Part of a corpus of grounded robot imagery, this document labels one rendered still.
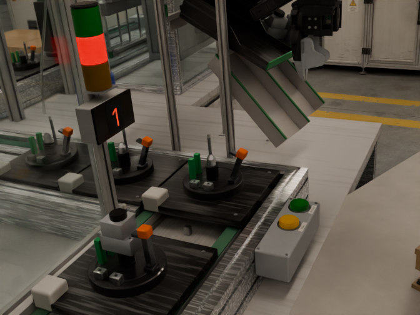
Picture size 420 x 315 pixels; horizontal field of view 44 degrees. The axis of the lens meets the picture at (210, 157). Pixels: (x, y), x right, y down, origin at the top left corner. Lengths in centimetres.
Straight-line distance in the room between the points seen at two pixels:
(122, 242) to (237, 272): 21
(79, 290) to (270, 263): 35
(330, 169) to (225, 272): 64
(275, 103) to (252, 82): 8
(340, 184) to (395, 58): 386
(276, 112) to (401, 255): 50
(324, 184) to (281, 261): 48
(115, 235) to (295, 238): 35
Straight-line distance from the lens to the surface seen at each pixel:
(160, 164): 134
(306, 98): 157
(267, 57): 133
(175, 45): 215
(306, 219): 109
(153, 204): 116
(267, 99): 142
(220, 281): 94
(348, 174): 148
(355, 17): 524
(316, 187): 141
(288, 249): 100
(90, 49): 97
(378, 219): 129
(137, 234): 89
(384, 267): 114
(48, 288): 95
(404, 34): 516
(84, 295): 94
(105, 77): 99
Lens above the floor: 154
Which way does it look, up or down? 25 degrees down
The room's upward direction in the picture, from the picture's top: 5 degrees counter-clockwise
